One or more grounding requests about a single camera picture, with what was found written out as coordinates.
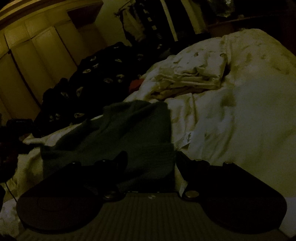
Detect dark wooden furniture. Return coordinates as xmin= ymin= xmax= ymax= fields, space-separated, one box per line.
xmin=205 ymin=0 xmax=296 ymax=41

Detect dark green cloth garment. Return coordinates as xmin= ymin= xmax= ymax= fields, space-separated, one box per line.
xmin=40 ymin=100 xmax=176 ymax=193

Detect dark patterned blanket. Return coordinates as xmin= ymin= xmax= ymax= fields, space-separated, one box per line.
xmin=35 ymin=44 xmax=173 ymax=138

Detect beige wardrobe doors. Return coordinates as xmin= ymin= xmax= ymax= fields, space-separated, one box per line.
xmin=0 ymin=10 xmax=108 ymax=124

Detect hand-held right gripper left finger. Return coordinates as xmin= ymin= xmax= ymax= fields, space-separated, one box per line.
xmin=55 ymin=151 xmax=126 ymax=202

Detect white duvet tag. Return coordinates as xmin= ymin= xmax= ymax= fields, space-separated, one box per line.
xmin=182 ymin=132 xmax=194 ymax=149

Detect red cloth item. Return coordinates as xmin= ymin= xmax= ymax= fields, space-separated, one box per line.
xmin=129 ymin=79 xmax=144 ymax=92

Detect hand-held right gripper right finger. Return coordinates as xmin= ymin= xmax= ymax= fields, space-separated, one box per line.
xmin=176 ymin=151 xmax=245 ymax=201

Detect white floral duvet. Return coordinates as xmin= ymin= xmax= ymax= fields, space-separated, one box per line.
xmin=0 ymin=28 xmax=296 ymax=234

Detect folded floral sheet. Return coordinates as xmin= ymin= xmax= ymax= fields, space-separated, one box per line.
xmin=150 ymin=53 xmax=227 ymax=99

